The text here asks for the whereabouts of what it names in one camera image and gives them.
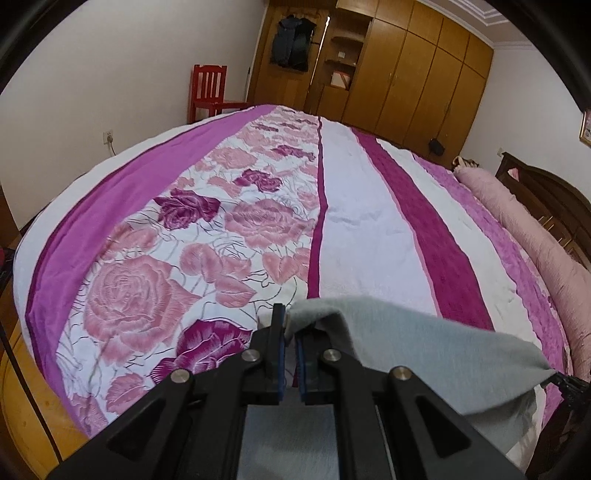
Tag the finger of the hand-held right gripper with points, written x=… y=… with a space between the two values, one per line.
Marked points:
x=571 y=385

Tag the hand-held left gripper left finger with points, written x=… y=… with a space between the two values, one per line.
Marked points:
x=277 y=355

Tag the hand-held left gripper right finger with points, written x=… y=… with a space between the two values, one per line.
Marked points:
x=303 y=369

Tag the grey pants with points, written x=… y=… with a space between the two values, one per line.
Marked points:
x=438 y=364

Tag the floral pink bedspread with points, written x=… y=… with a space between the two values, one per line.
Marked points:
x=360 y=221

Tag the pink bolster pillow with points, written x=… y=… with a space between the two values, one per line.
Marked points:
x=531 y=230

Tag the dark wooden headboard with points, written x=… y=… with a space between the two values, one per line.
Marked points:
x=549 y=194

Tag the red wooden chair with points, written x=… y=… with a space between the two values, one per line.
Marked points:
x=208 y=87

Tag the pink box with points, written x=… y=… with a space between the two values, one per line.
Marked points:
x=340 y=81

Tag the red object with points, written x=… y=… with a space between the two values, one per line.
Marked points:
x=5 y=258

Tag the wooden wardrobe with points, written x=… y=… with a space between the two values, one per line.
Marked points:
x=406 y=78

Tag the dark hanging clothes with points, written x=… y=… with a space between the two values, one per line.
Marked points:
x=291 y=41

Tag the framed wall picture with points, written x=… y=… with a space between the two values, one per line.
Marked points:
x=586 y=129

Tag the black wall adapter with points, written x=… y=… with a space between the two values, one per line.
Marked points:
x=437 y=146

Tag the white wall socket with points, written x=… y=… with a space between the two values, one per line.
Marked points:
x=109 y=137

